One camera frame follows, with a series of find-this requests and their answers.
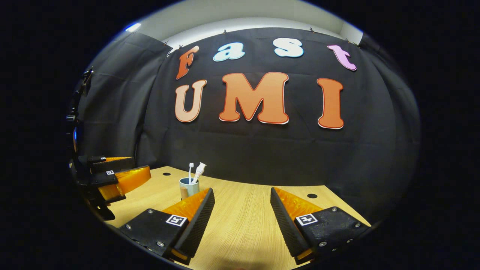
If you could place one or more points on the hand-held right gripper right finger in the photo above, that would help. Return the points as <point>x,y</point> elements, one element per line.
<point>285,227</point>

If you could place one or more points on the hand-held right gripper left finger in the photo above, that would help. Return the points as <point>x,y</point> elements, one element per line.
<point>197,228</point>

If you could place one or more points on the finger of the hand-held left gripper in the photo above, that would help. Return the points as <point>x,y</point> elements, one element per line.
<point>112,177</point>
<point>116,164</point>

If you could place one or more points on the light blue cup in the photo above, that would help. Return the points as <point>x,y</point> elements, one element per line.
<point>191,187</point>

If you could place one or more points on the white toothbrush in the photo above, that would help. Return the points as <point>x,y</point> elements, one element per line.
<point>191,170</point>

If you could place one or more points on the white toothpaste tube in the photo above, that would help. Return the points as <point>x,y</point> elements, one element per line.
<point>200,169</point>

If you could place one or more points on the wooden desktop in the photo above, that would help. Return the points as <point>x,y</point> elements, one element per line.
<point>243,225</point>

